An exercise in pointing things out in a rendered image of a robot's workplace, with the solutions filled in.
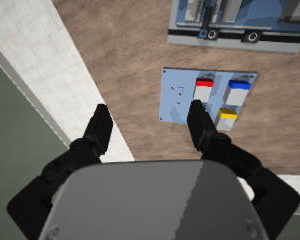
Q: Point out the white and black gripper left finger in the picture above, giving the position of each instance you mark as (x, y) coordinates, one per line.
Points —
(31, 207)

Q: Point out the white block with yellow end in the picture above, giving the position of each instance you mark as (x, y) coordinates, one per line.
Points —
(225, 119)

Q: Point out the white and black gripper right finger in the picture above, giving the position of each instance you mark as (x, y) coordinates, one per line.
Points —
(274, 200)

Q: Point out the grey block with blue end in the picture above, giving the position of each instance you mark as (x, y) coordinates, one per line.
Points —
(236, 92)

